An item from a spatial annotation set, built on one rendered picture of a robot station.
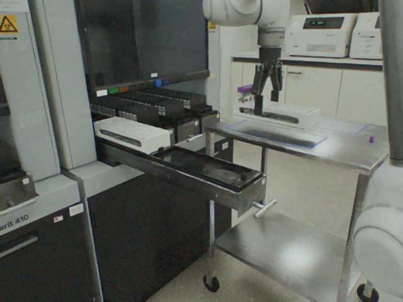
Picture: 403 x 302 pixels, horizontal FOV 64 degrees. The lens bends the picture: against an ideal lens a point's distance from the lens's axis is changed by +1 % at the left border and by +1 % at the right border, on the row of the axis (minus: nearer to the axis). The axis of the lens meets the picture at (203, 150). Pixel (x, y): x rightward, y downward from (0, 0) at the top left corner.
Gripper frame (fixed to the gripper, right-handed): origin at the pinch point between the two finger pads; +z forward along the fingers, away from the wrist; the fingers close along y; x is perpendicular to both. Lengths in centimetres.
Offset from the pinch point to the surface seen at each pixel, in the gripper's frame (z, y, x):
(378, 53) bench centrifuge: -4, 192, 17
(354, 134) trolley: 9.3, 15.7, -26.6
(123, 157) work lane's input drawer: 13, -45, 26
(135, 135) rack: 5.0, -42.5, 21.4
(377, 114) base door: 44, 191, 8
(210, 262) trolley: 74, -11, 18
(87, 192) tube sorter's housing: 23, -56, 31
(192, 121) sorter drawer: 11.0, -4.7, 32.6
